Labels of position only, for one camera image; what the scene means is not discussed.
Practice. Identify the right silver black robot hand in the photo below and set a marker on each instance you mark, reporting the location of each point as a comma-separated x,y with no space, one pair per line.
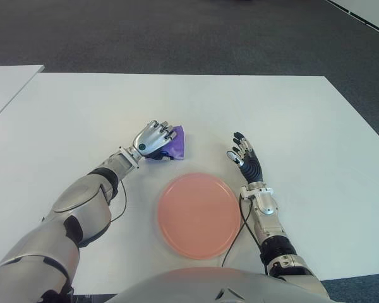
252,167

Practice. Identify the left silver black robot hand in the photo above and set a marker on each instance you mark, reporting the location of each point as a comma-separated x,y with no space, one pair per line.
150,139

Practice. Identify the purple tissue paper pack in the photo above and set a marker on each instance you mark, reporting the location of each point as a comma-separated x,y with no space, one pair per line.
179,145

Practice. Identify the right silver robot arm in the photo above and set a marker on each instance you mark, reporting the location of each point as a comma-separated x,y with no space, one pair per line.
268,217

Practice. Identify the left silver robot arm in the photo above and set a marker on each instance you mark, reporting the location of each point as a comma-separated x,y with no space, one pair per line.
79,202

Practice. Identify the round pink plate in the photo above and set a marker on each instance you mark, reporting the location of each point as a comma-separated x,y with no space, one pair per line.
199,214

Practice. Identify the silver robot torso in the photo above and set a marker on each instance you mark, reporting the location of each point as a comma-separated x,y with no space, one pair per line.
183,284

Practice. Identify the white neighbouring table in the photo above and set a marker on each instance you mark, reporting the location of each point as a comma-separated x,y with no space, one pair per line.
6,85

